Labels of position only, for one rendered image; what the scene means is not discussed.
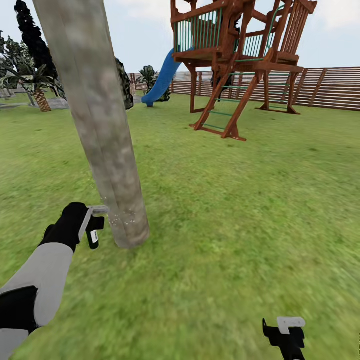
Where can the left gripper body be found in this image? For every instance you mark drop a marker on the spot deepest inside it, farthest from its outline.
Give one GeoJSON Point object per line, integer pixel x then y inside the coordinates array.
{"type": "Point", "coordinates": [97, 223]}

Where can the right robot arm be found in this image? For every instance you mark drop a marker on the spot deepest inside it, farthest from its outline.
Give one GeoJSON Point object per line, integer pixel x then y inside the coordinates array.
{"type": "Point", "coordinates": [288, 336]}

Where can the pesticide atomizer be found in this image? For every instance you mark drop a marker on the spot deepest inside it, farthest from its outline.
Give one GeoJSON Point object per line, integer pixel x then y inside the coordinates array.
{"type": "Point", "coordinates": [93, 239]}

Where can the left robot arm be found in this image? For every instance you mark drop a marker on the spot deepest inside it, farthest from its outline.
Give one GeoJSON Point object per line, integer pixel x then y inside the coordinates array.
{"type": "Point", "coordinates": [32, 297]}

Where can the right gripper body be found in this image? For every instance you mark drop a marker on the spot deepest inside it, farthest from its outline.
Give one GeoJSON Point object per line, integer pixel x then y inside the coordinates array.
{"type": "Point", "coordinates": [276, 338]}

